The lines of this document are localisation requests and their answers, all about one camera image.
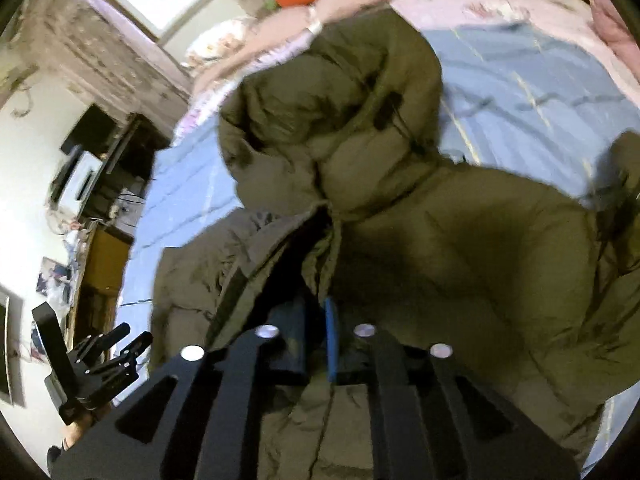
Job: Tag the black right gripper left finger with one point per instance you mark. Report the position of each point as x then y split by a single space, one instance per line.
198 416

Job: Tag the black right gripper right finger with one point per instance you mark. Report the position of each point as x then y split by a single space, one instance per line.
430 417

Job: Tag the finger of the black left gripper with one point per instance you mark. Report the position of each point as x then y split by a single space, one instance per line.
121 371
102 339

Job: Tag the olive green puffer jacket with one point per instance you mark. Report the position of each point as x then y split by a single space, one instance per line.
400 209

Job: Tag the dark wooden desk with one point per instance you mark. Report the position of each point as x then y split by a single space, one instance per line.
110 206

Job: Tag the white box on desk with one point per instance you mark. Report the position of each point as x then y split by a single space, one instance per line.
70 189

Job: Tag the black monitor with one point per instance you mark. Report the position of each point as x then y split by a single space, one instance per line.
92 132

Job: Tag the brown patterned curtain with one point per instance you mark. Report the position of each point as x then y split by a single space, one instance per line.
103 55

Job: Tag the light blue plaid bedsheet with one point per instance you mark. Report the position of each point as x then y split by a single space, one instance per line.
525 100

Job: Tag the pink folded blanket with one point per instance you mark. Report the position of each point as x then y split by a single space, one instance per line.
613 31

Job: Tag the pink floral quilt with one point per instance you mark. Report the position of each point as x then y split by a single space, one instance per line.
568 20

